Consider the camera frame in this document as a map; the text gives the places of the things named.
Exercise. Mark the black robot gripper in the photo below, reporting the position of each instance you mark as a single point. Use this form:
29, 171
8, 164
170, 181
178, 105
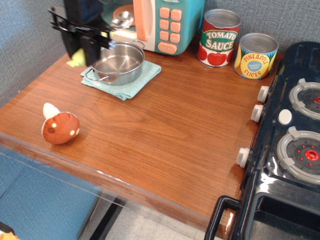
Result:
81, 24

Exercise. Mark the spoon with yellow-green handle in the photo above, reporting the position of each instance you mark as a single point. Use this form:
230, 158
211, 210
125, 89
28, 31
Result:
122, 20

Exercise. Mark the light teal cloth napkin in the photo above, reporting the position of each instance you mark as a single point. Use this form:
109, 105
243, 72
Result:
126, 91

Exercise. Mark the small stainless steel pan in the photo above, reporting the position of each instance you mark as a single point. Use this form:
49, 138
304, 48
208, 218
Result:
118, 66

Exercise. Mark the brown plush mushroom toy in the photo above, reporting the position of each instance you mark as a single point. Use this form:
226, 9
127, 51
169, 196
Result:
59, 127

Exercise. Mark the teal toy microwave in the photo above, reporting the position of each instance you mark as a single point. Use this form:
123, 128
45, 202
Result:
163, 26

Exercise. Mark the tomato sauce can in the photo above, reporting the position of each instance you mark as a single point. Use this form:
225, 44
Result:
220, 30

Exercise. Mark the pineapple slices can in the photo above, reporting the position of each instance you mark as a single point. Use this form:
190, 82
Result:
255, 55

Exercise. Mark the white stove knob middle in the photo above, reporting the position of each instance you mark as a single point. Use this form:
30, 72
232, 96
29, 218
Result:
256, 113

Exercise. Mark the white stove knob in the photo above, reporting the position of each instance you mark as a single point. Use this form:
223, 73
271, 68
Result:
242, 157
256, 113
262, 94

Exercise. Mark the white stove knob upper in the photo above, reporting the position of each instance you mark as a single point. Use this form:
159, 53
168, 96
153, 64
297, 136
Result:
262, 94

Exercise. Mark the white stove knob lower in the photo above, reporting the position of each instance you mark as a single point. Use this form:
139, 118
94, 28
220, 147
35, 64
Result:
242, 157

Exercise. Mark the orange object at corner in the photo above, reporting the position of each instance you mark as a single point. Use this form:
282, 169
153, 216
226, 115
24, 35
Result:
7, 233

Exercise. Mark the dark blue toy stove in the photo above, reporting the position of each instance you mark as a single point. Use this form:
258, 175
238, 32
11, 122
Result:
280, 188

